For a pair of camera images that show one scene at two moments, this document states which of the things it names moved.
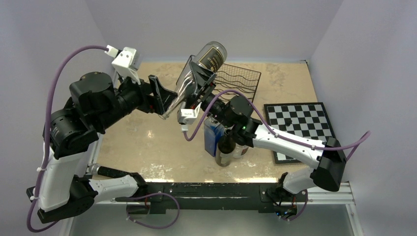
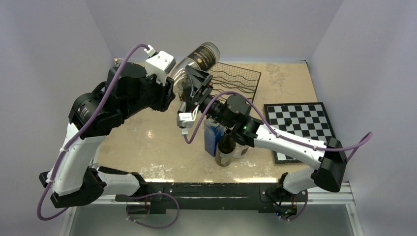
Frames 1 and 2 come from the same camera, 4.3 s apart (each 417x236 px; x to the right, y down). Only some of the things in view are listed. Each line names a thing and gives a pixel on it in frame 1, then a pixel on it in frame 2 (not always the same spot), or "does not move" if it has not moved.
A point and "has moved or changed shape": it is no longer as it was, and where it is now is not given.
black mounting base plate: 215,197 does not move
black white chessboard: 305,120 does not move
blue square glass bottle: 213,131 does not move
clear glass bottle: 211,55 has moved or changed shape
